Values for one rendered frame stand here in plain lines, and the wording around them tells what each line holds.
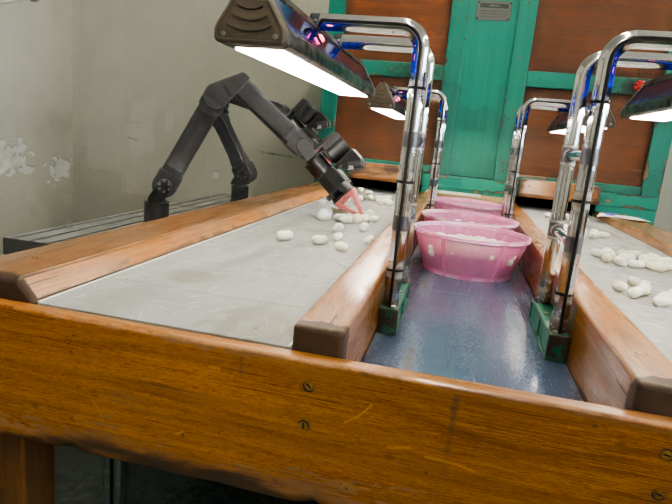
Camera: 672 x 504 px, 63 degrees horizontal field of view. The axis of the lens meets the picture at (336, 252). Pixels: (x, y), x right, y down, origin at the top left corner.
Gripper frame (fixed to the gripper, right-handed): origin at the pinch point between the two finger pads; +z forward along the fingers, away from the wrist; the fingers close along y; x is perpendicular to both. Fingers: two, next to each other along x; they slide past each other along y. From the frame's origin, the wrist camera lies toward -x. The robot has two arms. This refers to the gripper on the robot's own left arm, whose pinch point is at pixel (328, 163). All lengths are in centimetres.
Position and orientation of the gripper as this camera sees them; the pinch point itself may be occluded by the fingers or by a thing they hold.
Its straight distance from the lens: 196.0
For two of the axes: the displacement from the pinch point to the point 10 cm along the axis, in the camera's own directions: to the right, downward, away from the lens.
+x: -6.9, 6.6, 2.8
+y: 2.2, -1.8, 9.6
